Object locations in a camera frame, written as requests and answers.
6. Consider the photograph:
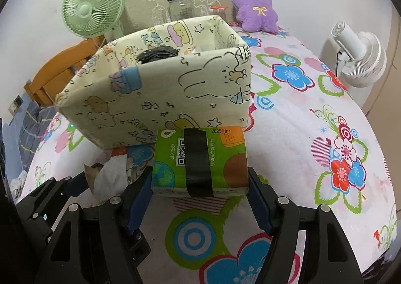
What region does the green desk fan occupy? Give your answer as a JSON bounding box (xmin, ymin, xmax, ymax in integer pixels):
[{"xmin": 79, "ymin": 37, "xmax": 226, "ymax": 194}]
[{"xmin": 62, "ymin": 0, "xmax": 125, "ymax": 41}]

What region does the glass jar with green lid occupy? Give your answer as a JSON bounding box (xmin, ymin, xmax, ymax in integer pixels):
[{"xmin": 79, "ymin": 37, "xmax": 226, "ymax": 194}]
[{"xmin": 163, "ymin": 0, "xmax": 196, "ymax": 22}]

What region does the beige wrapped packet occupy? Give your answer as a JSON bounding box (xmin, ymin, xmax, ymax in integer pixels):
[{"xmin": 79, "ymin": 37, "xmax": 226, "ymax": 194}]
[{"xmin": 84, "ymin": 163, "xmax": 103, "ymax": 194}]

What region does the purple bunny plush toy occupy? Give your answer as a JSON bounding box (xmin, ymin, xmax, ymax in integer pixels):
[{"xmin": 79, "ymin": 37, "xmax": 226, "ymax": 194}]
[{"xmin": 231, "ymin": 0, "xmax": 279, "ymax": 33}]

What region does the small jar orange lid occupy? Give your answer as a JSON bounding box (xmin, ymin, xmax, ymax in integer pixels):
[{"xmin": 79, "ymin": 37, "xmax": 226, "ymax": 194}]
[{"xmin": 209, "ymin": 6, "xmax": 228, "ymax": 20}]

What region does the black plastic bag bundle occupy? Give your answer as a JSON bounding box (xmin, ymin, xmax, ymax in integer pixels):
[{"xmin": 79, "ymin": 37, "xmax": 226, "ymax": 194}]
[{"xmin": 137, "ymin": 45, "xmax": 179, "ymax": 64}]

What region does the grey plaid pillow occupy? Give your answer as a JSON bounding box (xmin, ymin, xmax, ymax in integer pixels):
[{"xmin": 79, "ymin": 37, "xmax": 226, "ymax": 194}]
[{"xmin": 18, "ymin": 101, "xmax": 56, "ymax": 170}]

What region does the white standing fan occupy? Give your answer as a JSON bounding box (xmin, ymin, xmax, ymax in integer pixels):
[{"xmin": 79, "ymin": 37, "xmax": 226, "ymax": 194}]
[{"xmin": 331, "ymin": 21, "xmax": 387, "ymax": 88}]

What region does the yellow cartoon fabric storage box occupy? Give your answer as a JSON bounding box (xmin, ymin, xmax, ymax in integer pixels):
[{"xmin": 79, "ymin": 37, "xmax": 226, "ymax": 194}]
[{"xmin": 55, "ymin": 16, "xmax": 251, "ymax": 149}]

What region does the wooden bed headboard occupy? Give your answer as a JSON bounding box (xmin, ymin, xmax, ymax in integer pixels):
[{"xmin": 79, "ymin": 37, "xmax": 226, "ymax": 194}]
[{"xmin": 24, "ymin": 35, "xmax": 105, "ymax": 106}]

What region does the white soft cloth pack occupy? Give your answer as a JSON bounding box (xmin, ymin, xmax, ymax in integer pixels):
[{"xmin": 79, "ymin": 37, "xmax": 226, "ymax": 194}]
[{"xmin": 90, "ymin": 145, "xmax": 151, "ymax": 200}]

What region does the floral patterned tablecloth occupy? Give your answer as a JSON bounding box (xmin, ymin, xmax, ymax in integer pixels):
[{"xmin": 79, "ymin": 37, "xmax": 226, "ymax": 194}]
[{"xmin": 18, "ymin": 23, "xmax": 399, "ymax": 284}]

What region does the green tissue pack black band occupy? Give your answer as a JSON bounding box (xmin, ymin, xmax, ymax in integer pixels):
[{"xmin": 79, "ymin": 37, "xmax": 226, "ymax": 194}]
[{"xmin": 152, "ymin": 126, "xmax": 249, "ymax": 198}]

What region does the wall power socket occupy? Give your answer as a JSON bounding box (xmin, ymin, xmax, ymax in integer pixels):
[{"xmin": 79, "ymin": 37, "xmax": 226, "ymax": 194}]
[{"xmin": 13, "ymin": 96, "xmax": 23, "ymax": 109}]

